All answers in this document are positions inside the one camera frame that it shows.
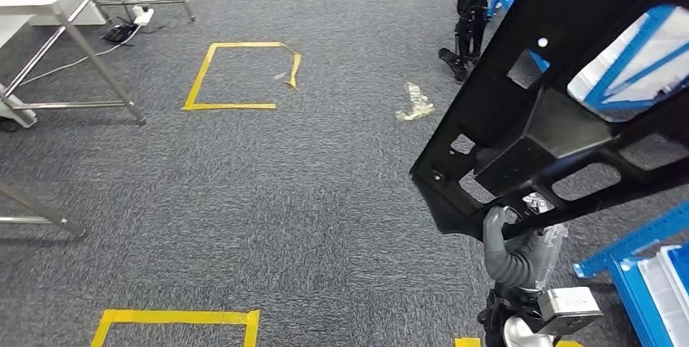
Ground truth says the black plastic mounting plate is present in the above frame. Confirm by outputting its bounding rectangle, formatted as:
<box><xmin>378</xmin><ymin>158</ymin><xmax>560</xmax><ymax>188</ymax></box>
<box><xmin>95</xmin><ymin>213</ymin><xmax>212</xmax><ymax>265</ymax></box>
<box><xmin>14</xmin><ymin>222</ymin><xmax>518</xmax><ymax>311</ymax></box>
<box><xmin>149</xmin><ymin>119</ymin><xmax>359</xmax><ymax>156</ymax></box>
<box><xmin>409</xmin><ymin>0</ymin><xmax>689</xmax><ymax>242</ymax></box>

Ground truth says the yellow floor tape strip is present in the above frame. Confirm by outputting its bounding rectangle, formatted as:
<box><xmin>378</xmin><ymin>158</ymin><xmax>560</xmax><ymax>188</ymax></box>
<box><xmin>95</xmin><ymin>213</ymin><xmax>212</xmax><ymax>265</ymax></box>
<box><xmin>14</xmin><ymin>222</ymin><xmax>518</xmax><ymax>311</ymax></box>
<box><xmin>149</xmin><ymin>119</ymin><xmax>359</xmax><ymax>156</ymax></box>
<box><xmin>454</xmin><ymin>337</ymin><xmax>585</xmax><ymax>347</ymax></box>

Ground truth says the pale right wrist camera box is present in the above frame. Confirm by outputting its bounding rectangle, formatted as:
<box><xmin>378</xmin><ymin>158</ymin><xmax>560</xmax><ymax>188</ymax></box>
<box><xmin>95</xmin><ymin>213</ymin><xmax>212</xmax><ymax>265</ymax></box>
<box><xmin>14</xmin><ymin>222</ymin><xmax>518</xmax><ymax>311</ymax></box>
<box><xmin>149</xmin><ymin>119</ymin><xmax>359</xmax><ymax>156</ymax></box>
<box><xmin>538</xmin><ymin>286</ymin><xmax>604</xmax><ymax>336</ymax></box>

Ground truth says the black floor adapter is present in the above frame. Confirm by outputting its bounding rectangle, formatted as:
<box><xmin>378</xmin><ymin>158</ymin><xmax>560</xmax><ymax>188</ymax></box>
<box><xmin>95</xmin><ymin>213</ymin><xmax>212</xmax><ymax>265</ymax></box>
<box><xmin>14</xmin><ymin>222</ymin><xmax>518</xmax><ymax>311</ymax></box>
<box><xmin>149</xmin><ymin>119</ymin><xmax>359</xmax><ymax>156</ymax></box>
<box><xmin>102</xmin><ymin>21</ymin><xmax>138</xmax><ymax>44</ymax></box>

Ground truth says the crumpled clear tape scrap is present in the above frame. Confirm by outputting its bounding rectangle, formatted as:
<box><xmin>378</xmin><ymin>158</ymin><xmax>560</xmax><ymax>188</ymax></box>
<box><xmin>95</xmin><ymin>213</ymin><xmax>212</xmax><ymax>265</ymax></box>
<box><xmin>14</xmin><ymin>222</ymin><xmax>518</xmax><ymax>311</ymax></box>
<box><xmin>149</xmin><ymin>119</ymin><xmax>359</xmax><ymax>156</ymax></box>
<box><xmin>394</xmin><ymin>81</ymin><xmax>436</xmax><ymax>122</ymax></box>

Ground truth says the yellow floor tape rectangle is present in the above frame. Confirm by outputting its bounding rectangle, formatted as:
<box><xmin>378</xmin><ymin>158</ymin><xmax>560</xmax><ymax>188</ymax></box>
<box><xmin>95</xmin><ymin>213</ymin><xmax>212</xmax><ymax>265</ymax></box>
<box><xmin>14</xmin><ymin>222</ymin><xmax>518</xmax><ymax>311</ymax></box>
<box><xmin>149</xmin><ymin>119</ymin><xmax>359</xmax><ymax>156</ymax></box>
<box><xmin>90</xmin><ymin>309</ymin><xmax>261</xmax><ymax>347</ymax></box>
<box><xmin>181</xmin><ymin>41</ymin><xmax>302</xmax><ymax>112</ymax></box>

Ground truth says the white floor cable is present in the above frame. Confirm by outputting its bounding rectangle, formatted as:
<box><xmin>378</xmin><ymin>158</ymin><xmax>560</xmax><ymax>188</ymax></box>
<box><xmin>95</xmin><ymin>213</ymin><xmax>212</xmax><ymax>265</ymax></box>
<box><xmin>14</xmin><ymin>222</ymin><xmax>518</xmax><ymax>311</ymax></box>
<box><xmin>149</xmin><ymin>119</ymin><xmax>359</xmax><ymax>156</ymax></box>
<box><xmin>19</xmin><ymin>24</ymin><xmax>144</xmax><ymax>87</ymax></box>

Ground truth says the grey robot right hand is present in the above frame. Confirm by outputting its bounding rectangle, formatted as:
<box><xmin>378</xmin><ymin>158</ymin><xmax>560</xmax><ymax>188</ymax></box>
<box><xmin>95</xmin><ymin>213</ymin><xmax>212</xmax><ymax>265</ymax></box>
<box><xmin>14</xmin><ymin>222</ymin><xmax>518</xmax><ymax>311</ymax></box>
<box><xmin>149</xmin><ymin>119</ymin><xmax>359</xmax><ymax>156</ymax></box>
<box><xmin>482</xmin><ymin>205</ymin><xmax>570</xmax><ymax>293</ymax></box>

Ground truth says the white power strip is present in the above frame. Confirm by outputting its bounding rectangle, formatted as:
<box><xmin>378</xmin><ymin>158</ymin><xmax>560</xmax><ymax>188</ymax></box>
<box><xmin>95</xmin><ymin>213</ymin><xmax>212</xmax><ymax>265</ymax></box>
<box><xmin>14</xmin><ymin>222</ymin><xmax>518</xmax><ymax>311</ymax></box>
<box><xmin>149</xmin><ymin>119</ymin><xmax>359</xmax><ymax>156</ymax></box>
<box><xmin>132</xmin><ymin>5</ymin><xmax>155</xmax><ymax>27</ymax></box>

